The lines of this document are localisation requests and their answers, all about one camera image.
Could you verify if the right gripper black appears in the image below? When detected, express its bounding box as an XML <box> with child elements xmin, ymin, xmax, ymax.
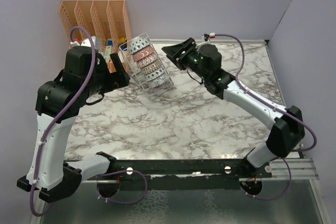
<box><xmin>161</xmin><ymin>38</ymin><xmax>208</xmax><ymax>81</ymax></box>

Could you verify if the brown patterned bowl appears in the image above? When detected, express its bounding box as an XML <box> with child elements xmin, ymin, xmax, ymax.
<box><xmin>141</xmin><ymin>60</ymin><xmax>162</xmax><ymax>75</ymax></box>

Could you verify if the pink patterned bowl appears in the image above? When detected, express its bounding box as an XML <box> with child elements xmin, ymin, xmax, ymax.
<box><xmin>132</xmin><ymin>45</ymin><xmax>155</xmax><ymax>62</ymax></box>

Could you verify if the red patterned white bowl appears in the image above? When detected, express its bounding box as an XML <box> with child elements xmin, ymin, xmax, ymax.
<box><xmin>148</xmin><ymin>75</ymin><xmax>170</xmax><ymax>88</ymax></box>

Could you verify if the light blue patterned bowl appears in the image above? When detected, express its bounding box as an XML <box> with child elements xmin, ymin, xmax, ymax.
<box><xmin>136</xmin><ymin>53</ymin><xmax>158</xmax><ymax>68</ymax></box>

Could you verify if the white wire dish rack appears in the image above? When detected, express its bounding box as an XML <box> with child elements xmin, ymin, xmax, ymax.
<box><xmin>119</xmin><ymin>33</ymin><xmax>174</xmax><ymax>101</ymax></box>

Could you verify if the blue triangle patterned bowl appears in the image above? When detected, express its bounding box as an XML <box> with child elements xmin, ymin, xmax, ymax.
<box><xmin>128</xmin><ymin>36</ymin><xmax>151</xmax><ymax>55</ymax></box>

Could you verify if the black white patterned bowl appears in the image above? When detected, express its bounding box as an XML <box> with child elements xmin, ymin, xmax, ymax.
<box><xmin>144</xmin><ymin>67</ymin><xmax>165</xmax><ymax>82</ymax></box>

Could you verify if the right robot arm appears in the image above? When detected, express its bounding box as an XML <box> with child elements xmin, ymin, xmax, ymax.
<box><xmin>162</xmin><ymin>38</ymin><xmax>305</xmax><ymax>177</ymax></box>

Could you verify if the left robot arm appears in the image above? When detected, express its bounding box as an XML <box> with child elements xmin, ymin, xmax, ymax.
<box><xmin>17</xmin><ymin>46</ymin><xmax>130</xmax><ymax>203</ymax></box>

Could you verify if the orange plastic file organizer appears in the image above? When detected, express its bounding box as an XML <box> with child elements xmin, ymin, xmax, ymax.
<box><xmin>58</xmin><ymin>0</ymin><xmax>133</xmax><ymax>73</ymax></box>

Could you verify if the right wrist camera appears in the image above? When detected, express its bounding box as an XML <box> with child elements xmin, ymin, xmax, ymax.
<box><xmin>198</xmin><ymin>33</ymin><xmax>216</xmax><ymax>46</ymax></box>

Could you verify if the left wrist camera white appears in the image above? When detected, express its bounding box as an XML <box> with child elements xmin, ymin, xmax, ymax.
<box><xmin>70</xmin><ymin>36</ymin><xmax>101</xmax><ymax>51</ymax></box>

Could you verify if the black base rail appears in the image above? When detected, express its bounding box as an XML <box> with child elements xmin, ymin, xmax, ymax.
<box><xmin>97</xmin><ymin>158</ymin><xmax>272</xmax><ymax>191</ymax></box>

